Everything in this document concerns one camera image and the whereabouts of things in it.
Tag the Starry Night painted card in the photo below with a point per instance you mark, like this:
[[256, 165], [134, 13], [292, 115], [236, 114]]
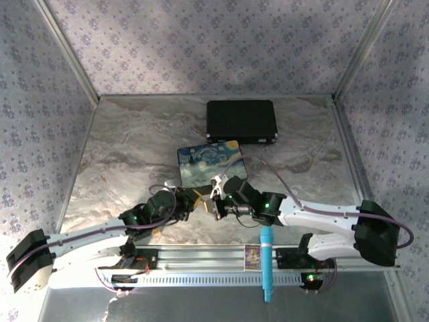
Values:
[[204, 164]]

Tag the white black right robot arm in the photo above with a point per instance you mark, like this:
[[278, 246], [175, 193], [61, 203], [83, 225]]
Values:
[[321, 216]]

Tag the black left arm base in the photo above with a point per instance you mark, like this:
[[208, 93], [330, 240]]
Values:
[[130, 258]]

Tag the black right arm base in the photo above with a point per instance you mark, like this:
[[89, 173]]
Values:
[[301, 261]]

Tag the small colourful picture card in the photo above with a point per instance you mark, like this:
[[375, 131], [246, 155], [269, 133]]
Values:
[[252, 257]]

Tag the light blue marker pen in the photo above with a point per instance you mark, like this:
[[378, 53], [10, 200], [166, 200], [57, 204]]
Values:
[[267, 261]]

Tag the black hard case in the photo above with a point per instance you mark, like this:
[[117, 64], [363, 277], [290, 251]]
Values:
[[241, 120]]

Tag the aluminium mounting rail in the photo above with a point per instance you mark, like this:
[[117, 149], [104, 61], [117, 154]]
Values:
[[207, 258]]

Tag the aluminium side frame rail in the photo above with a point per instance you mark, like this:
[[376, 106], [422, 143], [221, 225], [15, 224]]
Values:
[[350, 157]]

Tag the aluminium frame post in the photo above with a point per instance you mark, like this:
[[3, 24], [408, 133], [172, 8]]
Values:
[[363, 47], [67, 50]]

